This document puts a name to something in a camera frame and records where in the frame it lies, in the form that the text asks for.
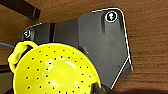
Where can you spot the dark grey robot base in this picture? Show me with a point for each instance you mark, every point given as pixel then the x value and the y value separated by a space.
pixel 96 40

